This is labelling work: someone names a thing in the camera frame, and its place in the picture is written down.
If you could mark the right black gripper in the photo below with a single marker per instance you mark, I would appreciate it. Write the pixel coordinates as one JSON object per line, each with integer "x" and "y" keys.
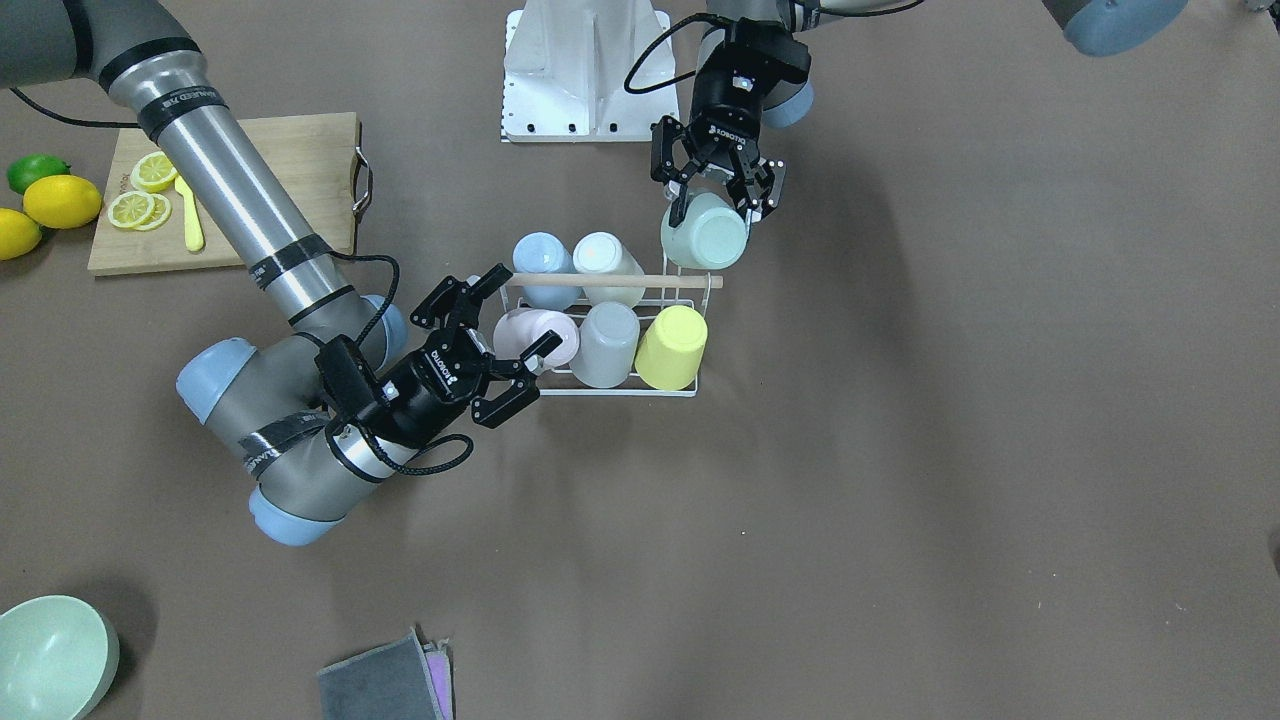
{"x": 428, "y": 385}

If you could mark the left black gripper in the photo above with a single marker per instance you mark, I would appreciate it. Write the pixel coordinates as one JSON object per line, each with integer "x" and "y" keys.
{"x": 722, "y": 113}

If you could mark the pink cup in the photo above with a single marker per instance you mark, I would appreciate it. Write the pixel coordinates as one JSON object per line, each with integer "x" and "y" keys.
{"x": 524, "y": 326}

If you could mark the green cup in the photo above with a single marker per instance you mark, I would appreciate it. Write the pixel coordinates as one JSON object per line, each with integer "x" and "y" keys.
{"x": 712, "y": 236}

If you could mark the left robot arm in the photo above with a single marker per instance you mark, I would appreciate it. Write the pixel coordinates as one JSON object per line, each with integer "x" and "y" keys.
{"x": 1094, "y": 28}

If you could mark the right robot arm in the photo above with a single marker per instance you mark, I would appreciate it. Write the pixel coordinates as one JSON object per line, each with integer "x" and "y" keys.
{"x": 357, "y": 391}

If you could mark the light blue cup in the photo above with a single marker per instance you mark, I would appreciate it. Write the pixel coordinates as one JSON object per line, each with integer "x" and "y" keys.
{"x": 543, "y": 253}

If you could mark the grey cup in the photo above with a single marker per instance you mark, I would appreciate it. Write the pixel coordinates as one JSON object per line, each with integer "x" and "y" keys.
{"x": 608, "y": 339}

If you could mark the white cup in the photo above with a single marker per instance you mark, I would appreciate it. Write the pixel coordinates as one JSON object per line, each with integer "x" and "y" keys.
{"x": 601, "y": 253}

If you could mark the yellow cup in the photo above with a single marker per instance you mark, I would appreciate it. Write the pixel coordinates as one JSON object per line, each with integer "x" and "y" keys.
{"x": 669, "y": 355}

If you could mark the yellow plastic knife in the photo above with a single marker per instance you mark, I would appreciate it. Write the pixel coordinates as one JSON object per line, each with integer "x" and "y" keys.
{"x": 194, "y": 237}

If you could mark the lemon slice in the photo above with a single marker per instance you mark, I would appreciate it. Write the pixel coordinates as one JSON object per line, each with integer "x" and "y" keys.
{"x": 131, "y": 209}
{"x": 153, "y": 173}
{"x": 162, "y": 209}

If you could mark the grey folded cloth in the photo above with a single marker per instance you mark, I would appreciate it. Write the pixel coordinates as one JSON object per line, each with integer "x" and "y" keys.
{"x": 406, "y": 679}

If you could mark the bamboo cutting board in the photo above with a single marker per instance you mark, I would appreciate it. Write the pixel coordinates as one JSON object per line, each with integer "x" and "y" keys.
{"x": 315, "y": 159}

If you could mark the whole yellow lemon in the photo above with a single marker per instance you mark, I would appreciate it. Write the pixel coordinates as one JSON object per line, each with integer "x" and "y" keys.
{"x": 62, "y": 202}

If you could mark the green lime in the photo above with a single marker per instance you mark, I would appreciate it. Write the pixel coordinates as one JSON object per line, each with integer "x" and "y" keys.
{"x": 23, "y": 172}

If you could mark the mint green bowl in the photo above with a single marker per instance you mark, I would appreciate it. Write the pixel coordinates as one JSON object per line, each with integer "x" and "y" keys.
{"x": 59, "y": 656}

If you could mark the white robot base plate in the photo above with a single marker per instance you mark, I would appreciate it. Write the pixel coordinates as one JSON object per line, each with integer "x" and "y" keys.
{"x": 564, "y": 69}

